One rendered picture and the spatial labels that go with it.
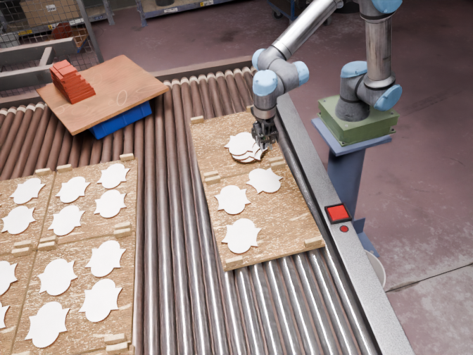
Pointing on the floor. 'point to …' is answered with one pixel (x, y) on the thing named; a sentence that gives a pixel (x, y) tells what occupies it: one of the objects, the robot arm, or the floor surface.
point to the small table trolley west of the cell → (285, 8)
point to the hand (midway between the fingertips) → (263, 145)
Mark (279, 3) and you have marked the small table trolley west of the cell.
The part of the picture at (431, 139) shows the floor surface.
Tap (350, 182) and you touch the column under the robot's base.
